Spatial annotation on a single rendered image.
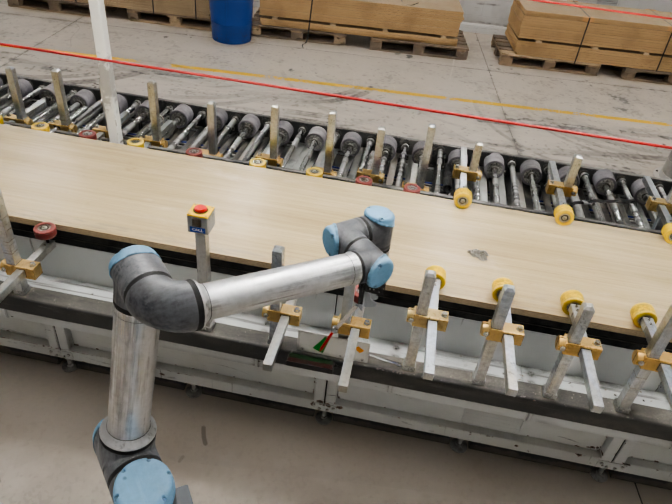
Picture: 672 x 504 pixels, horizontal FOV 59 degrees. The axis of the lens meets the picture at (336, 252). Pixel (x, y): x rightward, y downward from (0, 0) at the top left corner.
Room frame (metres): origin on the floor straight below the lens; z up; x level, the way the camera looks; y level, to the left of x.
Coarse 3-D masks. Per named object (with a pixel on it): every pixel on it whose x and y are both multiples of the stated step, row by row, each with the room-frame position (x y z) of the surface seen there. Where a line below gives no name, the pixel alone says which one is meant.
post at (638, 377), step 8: (664, 320) 1.42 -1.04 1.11; (664, 328) 1.39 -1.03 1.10; (656, 336) 1.41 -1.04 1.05; (664, 336) 1.39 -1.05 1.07; (648, 344) 1.43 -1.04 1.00; (656, 344) 1.39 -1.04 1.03; (664, 344) 1.39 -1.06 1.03; (648, 352) 1.40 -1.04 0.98; (656, 352) 1.39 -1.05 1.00; (632, 376) 1.41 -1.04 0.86; (640, 376) 1.39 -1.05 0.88; (632, 384) 1.39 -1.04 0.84; (640, 384) 1.39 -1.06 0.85; (624, 392) 1.41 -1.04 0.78; (632, 392) 1.39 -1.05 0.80; (624, 400) 1.39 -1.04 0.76; (632, 400) 1.39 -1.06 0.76
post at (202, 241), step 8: (200, 240) 1.56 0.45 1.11; (208, 240) 1.59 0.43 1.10; (200, 248) 1.56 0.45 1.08; (208, 248) 1.58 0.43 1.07; (200, 256) 1.56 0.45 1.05; (208, 256) 1.58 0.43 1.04; (200, 264) 1.56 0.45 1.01; (208, 264) 1.58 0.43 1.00; (200, 272) 1.56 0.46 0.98; (208, 272) 1.57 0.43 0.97; (200, 280) 1.56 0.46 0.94; (208, 280) 1.57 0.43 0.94; (208, 328) 1.56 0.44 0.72
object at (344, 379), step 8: (360, 312) 1.58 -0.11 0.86; (352, 328) 1.49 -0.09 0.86; (352, 336) 1.45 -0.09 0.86; (352, 344) 1.41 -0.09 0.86; (352, 352) 1.38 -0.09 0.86; (344, 360) 1.34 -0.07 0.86; (352, 360) 1.34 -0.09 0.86; (344, 368) 1.30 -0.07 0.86; (344, 376) 1.27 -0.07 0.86; (344, 384) 1.24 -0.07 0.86; (344, 392) 1.23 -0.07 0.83
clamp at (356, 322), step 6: (336, 318) 1.52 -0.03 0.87; (354, 318) 1.53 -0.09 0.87; (360, 318) 1.53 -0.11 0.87; (336, 324) 1.50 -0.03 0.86; (348, 324) 1.50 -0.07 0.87; (354, 324) 1.50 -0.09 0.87; (360, 324) 1.50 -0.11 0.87; (342, 330) 1.50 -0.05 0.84; (348, 330) 1.50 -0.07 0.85; (360, 330) 1.49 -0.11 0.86; (366, 330) 1.49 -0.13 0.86; (360, 336) 1.49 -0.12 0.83; (366, 336) 1.49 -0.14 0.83
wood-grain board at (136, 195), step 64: (0, 128) 2.58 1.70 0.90; (64, 192) 2.08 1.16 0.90; (128, 192) 2.13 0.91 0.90; (192, 192) 2.19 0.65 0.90; (256, 192) 2.25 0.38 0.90; (320, 192) 2.31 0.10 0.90; (384, 192) 2.37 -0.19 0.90; (256, 256) 1.78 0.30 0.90; (320, 256) 1.83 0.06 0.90; (448, 256) 1.92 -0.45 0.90; (512, 256) 1.97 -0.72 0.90; (576, 256) 2.02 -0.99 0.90; (640, 256) 2.08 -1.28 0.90
